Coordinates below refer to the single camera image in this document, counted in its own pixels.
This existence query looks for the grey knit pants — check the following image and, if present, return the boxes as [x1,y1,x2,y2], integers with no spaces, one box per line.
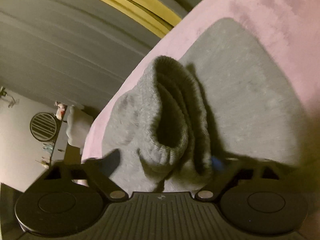
[102,18,304,193]

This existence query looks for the white cloth on chair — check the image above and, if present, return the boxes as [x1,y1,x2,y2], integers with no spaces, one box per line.
[66,106,94,148]

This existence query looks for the round black fan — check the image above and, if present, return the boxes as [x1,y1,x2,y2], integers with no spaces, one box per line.
[29,112,58,142]

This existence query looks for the red white figurine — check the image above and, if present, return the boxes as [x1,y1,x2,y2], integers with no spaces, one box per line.
[55,101,67,121]

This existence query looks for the grey curtain with yellow stripe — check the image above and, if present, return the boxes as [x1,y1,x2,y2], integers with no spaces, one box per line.
[1,0,202,115]

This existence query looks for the pink bed sheet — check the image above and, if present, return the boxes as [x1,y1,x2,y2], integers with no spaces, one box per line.
[72,0,320,188]

